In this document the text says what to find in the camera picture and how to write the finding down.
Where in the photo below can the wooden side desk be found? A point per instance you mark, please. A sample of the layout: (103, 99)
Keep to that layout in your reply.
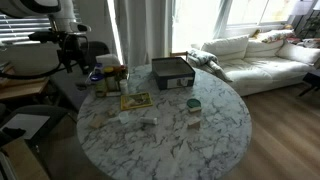
(13, 89)

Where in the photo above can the white sofa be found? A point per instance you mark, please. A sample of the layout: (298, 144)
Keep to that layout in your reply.
(256, 67)

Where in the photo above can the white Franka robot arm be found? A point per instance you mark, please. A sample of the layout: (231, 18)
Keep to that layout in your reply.
(64, 30)

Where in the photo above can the wooden block under lid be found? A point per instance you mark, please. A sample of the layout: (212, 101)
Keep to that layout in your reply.
(195, 109)

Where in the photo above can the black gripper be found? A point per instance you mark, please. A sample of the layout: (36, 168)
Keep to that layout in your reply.
(73, 47)

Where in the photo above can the dark coffee table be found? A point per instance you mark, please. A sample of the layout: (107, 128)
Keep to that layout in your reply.
(313, 79)

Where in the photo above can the wooden block right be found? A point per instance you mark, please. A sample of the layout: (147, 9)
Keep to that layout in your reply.
(194, 123)

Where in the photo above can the grey chair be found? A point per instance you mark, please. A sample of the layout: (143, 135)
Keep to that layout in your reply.
(33, 123)

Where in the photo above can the white curtain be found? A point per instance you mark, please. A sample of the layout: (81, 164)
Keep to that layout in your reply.
(142, 29)

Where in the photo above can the yellow framed picture book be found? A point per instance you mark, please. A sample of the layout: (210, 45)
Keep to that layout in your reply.
(133, 101)

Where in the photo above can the floral cushion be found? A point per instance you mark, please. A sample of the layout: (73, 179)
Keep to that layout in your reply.
(273, 35)

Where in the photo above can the green round lid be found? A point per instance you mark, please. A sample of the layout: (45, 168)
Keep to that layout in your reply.
(192, 103)

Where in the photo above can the blue lid container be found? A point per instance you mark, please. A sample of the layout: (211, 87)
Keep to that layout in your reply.
(100, 84)

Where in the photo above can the folded grey blanket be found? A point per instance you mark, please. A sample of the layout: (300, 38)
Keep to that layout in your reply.
(208, 62)

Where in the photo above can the white small rectangular box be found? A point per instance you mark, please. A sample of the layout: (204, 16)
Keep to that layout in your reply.
(147, 120)

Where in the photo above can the white pill bottle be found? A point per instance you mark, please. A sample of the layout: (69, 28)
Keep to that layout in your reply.
(124, 86)

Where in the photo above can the dark blue open box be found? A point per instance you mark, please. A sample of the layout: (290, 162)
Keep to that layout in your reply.
(172, 72)

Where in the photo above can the clear bin of bottles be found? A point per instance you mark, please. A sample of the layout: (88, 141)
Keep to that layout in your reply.
(121, 72)

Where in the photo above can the large wooden block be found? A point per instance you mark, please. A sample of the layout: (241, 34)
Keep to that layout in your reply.
(96, 121)

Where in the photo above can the small wooden block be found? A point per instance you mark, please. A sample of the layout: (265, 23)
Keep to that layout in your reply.
(111, 113)

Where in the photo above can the yellow lid jar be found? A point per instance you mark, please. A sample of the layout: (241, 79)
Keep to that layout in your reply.
(110, 78)

